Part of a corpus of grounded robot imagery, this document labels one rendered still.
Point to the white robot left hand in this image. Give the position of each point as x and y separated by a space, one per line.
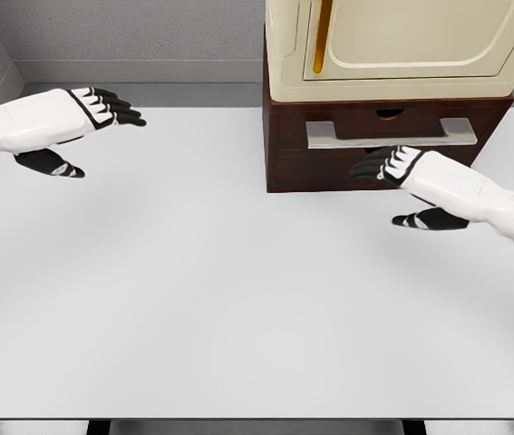
52 115

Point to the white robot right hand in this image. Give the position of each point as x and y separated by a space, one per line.
438 179

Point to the cream appliance door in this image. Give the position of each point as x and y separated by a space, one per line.
419 36

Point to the cream box appliance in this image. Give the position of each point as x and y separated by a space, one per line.
284 54

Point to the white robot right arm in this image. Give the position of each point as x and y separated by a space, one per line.
506 206

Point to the dark brown wooden drawer cabinet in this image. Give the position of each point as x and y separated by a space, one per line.
273 149

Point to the plain brown drawer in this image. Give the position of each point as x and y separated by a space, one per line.
311 170

